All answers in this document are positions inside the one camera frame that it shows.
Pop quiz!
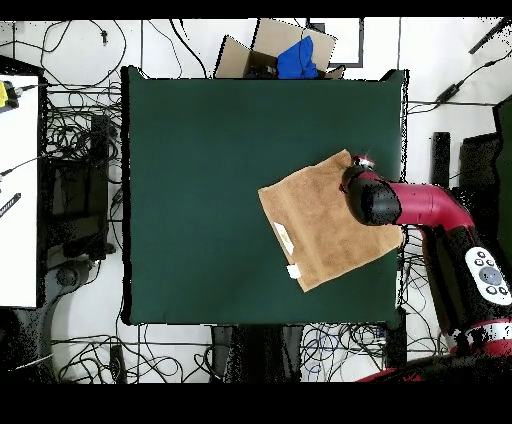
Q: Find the tan terry towel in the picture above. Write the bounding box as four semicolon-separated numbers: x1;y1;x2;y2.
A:
257;148;405;294

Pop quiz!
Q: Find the black power adapter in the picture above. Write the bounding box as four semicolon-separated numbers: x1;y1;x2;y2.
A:
434;81;466;105

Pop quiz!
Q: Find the blue cloth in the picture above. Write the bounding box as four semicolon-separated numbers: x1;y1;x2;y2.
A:
276;35;320;80

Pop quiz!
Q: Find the brown cardboard box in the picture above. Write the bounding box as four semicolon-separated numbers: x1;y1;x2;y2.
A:
213;17;346;80

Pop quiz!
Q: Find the black slanted bar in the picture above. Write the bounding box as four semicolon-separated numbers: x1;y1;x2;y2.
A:
468;17;512;56

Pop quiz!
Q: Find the dark green table cloth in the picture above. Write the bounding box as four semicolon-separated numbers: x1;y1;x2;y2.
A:
120;66;409;326

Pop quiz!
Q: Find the black computer tower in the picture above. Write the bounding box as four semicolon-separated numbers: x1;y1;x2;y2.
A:
41;114;111;261

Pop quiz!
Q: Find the white desk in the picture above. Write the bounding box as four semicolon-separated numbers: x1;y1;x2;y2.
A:
0;74;40;309

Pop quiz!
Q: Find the yellow and black tool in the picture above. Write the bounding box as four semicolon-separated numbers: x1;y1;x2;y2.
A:
0;80;20;110

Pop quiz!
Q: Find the black upright post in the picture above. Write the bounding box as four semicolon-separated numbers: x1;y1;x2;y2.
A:
430;131;452;189

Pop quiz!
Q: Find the black square frame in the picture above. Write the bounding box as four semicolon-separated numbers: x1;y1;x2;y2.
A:
305;17;365;68

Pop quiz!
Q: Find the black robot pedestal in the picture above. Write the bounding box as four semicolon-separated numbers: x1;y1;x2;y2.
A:
210;324;306;383

